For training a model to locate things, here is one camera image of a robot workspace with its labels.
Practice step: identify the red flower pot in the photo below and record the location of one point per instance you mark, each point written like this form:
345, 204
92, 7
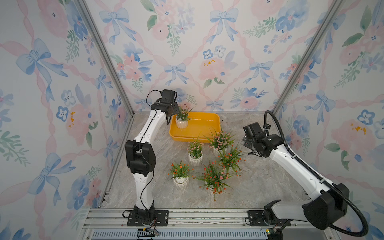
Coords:
230, 160
214, 178
180, 174

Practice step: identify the pink gypsophila pot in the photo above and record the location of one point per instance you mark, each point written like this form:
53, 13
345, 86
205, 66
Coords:
221, 141
195, 152
183, 117

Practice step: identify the red flower pot front centre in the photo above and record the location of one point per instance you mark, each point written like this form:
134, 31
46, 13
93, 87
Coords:
214, 178

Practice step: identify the left corner aluminium post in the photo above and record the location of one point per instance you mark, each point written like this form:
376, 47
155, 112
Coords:
95, 34

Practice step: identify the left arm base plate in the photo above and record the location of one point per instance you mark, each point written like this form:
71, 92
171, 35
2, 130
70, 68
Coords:
143, 218

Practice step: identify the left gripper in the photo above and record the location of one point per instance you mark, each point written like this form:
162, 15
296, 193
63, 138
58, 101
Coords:
175, 107

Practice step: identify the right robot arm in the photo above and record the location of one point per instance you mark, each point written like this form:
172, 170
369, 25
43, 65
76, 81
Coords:
324, 205

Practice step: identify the corner aluminium post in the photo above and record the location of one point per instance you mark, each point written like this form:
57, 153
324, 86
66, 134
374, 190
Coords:
320, 33
95, 34

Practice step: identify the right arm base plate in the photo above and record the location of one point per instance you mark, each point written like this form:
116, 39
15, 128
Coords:
258, 218

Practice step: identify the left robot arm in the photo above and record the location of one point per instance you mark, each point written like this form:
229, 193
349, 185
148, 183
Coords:
141, 159

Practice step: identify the red flower pot front left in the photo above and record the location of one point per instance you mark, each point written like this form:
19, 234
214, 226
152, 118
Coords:
180, 174

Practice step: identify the yellow plastic storage box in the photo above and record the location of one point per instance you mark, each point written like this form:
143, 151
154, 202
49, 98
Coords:
201, 127

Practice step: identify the red flower pot right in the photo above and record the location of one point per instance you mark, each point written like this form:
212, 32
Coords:
230, 160

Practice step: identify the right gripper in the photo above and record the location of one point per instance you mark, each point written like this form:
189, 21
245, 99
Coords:
247, 141

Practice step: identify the aluminium front rail frame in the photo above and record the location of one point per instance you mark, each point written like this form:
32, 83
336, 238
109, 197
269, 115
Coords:
197, 224

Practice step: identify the right corner aluminium post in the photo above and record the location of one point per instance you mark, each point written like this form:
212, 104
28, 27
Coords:
320, 33

